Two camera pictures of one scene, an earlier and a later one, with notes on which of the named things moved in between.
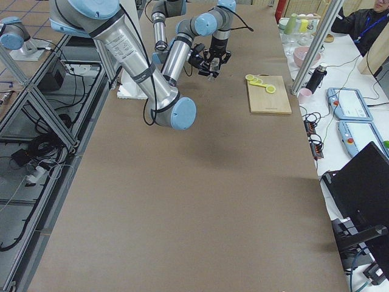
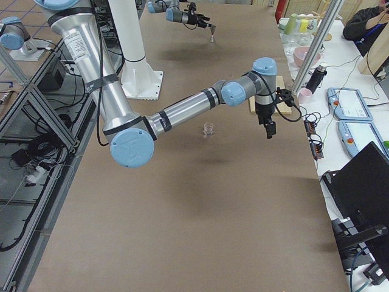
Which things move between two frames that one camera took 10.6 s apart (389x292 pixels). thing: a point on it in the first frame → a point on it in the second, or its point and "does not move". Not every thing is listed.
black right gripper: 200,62 → 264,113
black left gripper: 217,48 → 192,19
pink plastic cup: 304,97 does not move
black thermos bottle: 316,78 does not move
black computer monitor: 360,191 does not move
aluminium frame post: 316,46 does not move
